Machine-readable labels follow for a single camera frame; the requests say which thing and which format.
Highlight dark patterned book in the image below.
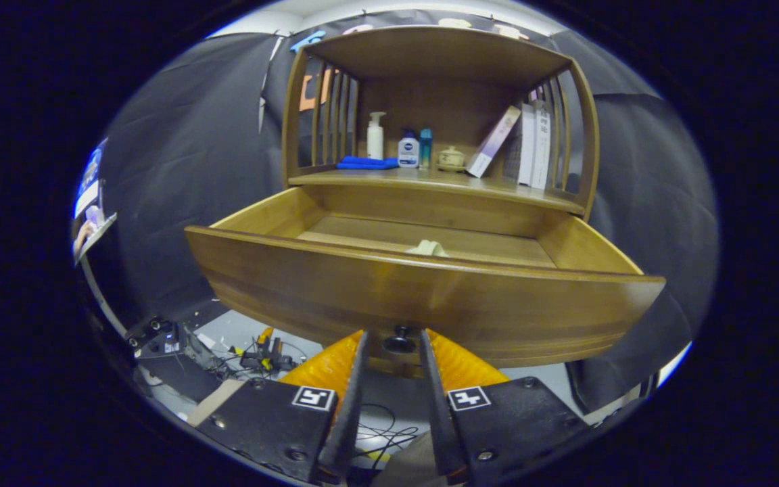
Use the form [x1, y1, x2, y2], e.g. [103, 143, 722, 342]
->
[503, 120, 522, 182]

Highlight white blue lotion bottle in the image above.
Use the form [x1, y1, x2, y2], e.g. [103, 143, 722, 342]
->
[398, 129, 421, 168]

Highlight black equipment box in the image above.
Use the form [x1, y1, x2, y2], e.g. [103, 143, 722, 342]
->
[126, 315, 228, 403]

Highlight yellow black tool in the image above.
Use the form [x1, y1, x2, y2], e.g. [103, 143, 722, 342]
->
[241, 327, 296, 371]

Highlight black floor cables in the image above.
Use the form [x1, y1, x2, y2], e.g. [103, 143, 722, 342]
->
[354, 404, 421, 462]

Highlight wooden countertop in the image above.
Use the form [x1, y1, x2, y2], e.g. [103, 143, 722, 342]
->
[288, 168, 586, 216]

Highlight white book black lettering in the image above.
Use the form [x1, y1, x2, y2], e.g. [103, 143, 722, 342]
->
[532, 105, 552, 190]

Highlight wooden cabinet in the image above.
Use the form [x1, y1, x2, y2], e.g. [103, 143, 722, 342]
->
[281, 26, 600, 221]

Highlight dark round drawer knob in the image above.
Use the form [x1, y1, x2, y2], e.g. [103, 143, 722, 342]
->
[383, 325, 419, 355]

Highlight white pump bottle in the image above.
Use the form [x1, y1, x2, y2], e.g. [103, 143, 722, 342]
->
[367, 112, 387, 161]

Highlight purple white book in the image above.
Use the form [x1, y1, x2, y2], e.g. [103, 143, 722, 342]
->
[465, 106, 522, 179]

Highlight wooden drawer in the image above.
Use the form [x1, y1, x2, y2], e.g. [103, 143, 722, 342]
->
[185, 184, 666, 369]

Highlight wall poster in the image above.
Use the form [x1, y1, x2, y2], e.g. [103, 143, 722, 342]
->
[72, 139, 118, 264]

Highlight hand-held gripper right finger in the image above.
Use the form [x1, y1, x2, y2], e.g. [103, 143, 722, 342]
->
[419, 328, 590, 486]

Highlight blue folded cloth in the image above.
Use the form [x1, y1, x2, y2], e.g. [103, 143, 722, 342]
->
[335, 156, 400, 170]

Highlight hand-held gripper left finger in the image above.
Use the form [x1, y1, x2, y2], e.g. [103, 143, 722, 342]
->
[195, 329, 370, 484]

